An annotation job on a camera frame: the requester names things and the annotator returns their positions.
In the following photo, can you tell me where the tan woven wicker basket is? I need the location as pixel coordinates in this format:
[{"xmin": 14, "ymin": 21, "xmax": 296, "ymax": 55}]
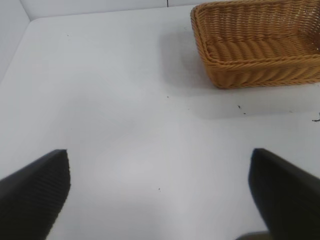
[{"xmin": 190, "ymin": 0, "xmax": 320, "ymax": 90}]

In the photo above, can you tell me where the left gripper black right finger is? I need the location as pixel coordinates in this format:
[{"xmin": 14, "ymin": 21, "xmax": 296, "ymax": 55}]
[{"xmin": 247, "ymin": 147, "xmax": 320, "ymax": 240}]

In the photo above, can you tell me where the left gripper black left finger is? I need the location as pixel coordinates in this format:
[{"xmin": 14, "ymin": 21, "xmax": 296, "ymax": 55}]
[{"xmin": 0, "ymin": 149, "xmax": 72, "ymax": 240}]

